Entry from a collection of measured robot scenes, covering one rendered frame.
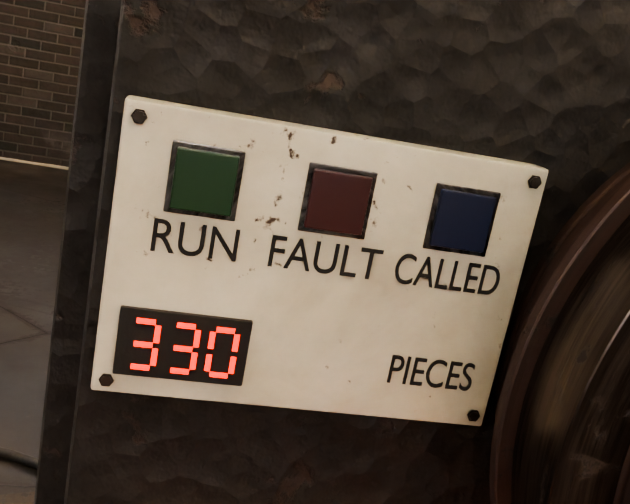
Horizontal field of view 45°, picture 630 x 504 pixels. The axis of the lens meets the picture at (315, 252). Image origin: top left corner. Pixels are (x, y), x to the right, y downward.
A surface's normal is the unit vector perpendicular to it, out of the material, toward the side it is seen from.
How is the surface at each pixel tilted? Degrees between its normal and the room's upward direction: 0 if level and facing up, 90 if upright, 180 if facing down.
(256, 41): 90
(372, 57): 90
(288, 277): 90
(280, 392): 90
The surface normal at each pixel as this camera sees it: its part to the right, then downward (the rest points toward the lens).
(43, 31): 0.16, 0.28
